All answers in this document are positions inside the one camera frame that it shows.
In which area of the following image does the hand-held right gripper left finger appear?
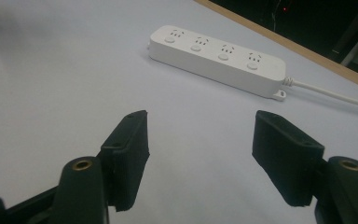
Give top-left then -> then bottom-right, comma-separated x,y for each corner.
100,109 -> 151,213

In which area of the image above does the white power strip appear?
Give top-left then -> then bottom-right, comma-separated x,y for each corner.
147,24 -> 288,103

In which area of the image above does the metal stand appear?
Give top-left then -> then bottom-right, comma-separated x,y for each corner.
331,0 -> 358,67

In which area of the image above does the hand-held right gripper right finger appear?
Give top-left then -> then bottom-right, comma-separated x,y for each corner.
251,109 -> 326,208

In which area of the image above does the white power strip cable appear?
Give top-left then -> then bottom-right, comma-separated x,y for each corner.
282,77 -> 358,110

